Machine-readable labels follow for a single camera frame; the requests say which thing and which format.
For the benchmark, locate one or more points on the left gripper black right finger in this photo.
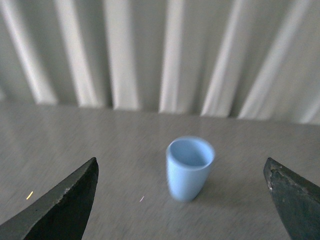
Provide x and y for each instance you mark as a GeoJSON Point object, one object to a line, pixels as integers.
{"type": "Point", "coordinates": [296, 199]}

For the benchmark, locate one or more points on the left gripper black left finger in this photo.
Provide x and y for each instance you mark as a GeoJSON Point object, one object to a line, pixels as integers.
{"type": "Point", "coordinates": [60, 214]}

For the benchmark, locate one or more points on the light blue plastic cup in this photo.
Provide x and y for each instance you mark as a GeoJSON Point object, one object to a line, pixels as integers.
{"type": "Point", "coordinates": [189, 160]}

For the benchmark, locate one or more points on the white pleated curtain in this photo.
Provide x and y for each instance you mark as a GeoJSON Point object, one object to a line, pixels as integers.
{"type": "Point", "coordinates": [244, 59]}

